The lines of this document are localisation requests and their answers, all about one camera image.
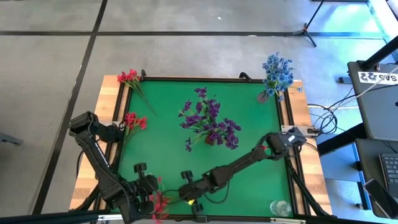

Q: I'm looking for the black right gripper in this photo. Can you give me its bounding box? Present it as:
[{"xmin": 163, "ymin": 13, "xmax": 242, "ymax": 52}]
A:
[{"xmin": 178, "ymin": 170, "xmax": 215, "ymax": 215}]

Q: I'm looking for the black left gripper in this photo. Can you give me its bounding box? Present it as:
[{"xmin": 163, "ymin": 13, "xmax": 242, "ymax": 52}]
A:
[{"xmin": 133, "ymin": 162, "xmax": 160, "ymax": 218}]

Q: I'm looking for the red artificial flower bunch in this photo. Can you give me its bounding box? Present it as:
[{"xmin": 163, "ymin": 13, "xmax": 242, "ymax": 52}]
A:
[
  {"xmin": 119, "ymin": 111, "xmax": 149, "ymax": 162},
  {"xmin": 117, "ymin": 68, "xmax": 158, "ymax": 118},
  {"xmin": 149, "ymin": 176, "xmax": 181, "ymax": 224}
]

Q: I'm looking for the purple artificial flower bunch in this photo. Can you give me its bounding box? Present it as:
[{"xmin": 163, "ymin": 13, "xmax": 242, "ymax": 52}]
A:
[
  {"xmin": 178, "ymin": 86, "xmax": 222, "ymax": 153},
  {"xmin": 205, "ymin": 117, "xmax": 243, "ymax": 151}
]

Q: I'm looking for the clear glass vase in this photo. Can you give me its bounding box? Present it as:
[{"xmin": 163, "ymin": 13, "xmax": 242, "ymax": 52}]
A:
[{"xmin": 269, "ymin": 200, "xmax": 292, "ymax": 217}]

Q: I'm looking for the green table mat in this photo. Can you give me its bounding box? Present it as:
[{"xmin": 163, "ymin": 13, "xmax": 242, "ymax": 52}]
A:
[{"xmin": 115, "ymin": 80, "xmax": 294, "ymax": 218}]

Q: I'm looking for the black crossbar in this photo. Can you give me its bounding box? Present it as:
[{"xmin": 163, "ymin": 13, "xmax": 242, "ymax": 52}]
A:
[{"xmin": 0, "ymin": 208, "xmax": 111, "ymax": 224}]

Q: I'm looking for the grey furniture foot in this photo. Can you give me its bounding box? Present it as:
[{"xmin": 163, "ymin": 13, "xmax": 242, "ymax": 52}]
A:
[{"xmin": 0, "ymin": 132, "xmax": 24, "ymax": 146}]

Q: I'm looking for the black laptop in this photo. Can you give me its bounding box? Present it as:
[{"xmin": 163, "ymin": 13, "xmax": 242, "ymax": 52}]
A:
[{"xmin": 355, "ymin": 138, "xmax": 398, "ymax": 218}]

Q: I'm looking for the black smartphone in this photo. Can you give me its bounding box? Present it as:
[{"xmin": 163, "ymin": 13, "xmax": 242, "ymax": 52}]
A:
[{"xmin": 363, "ymin": 178, "xmax": 396, "ymax": 219}]

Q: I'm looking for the black tripod stand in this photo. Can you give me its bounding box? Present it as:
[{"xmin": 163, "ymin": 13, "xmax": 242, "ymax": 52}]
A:
[{"xmin": 285, "ymin": 0, "xmax": 326, "ymax": 48}]

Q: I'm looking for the grey computer case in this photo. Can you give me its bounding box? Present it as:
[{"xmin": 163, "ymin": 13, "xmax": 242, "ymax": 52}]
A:
[{"xmin": 347, "ymin": 60, "xmax": 398, "ymax": 143}]

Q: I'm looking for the black pole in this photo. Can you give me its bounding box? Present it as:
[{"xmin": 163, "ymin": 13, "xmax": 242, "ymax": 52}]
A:
[{"xmin": 360, "ymin": 35, "xmax": 398, "ymax": 71}]

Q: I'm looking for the silver frame bracket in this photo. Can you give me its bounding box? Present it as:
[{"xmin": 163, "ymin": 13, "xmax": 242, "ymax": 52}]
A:
[
  {"xmin": 269, "ymin": 217, "xmax": 307, "ymax": 224},
  {"xmin": 98, "ymin": 213, "xmax": 125, "ymax": 222}
]

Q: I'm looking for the black aluminium table frame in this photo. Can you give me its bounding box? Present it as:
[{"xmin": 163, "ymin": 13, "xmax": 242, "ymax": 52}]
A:
[{"xmin": 74, "ymin": 74, "xmax": 332, "ymax": 224}]

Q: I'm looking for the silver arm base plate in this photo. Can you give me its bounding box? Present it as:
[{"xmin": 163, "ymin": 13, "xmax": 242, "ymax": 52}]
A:
[{"xmin": 280, "ymin": 124, "xmax": 318, "ymax": 138}]

